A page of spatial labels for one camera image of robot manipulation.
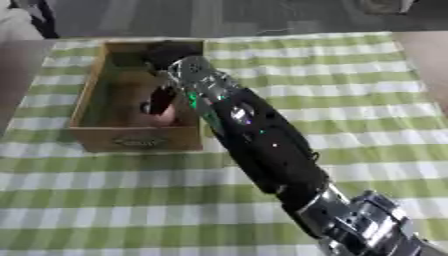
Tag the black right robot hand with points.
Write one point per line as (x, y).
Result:
(172, 53)

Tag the pink round toy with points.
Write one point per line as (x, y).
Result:
(168, 117)

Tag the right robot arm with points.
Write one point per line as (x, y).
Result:
(262, 140)

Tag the tan cardboard box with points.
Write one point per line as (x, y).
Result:
(137, 140)

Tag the person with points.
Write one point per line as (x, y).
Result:
(17, 23)

